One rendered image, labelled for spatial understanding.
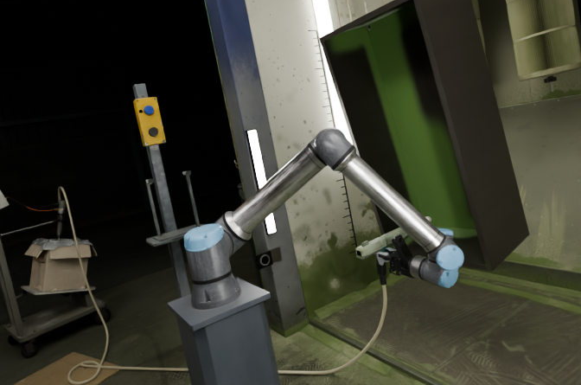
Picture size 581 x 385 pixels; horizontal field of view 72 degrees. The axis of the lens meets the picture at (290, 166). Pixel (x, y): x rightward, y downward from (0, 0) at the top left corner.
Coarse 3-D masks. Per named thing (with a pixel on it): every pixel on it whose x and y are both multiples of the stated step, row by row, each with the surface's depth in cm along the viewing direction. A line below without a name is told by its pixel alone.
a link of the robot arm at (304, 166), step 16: (336, 128) 158; (304, 160) 155; (320, 160) 154; (272, 176) 162; (288, 176) 157; (304, 176) 157; (256, 192) 163; (272, 192) 159; (288, 192) 159; (240, 208) 164; (256, 208) 161; (272, 208) 161; (224, 224) 163; (240, 224) 162; (256, 224) 164; (240, 240) 163
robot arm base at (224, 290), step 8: (192, 280) 151; (208, 280) 146; (216, 280) 147; (224, 280) 149; (232, 280) 152; (200, 288) 147; (208, 288) 146; (216, 288) 146; (224, 288) 147; (232, 288) 150; (192, 296) 150; (200, 296) 147; (208, 296) 146; (216, 296) 146; (224, 296) 146; (232, 296) 148; (192, 304) 150; (200, 304) 146; (208, 304) 145; (216, 304) 145; (224, 304) 146
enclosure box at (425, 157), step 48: (432, 0) 157; (336, 48) 208; (384, 48) 216; (432, 48) 156; (480, 48) 174; (384, 96) 226; (432, 96) 204; (480, 96) 172; (384, 144) 224; (432, 144) 215; (480, 144) 171; (432, 192) 226; (480, 192) 169; (480, 240) 171
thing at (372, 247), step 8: (392, 232) 185; (400, 232) 185; (376, 240) 179; (384, 240) 179; (360, 248) 173; (368, 248) 173; (376, 248) 176; (360, 256) 174; (368, 256) 174; (376, 256) 180; (376, 264) 181; (384, 264) 180; (384, 272) 181; (384, 280) 181
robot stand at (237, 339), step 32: (256, 288) 156; (192, 320) 138; (224, 320) 141; (256, 320) 147; (192, 352) 146; (224, 352) 140; (256, 352) 147; (192, 384) 157; (224, 384) 140; (256, 384) 146
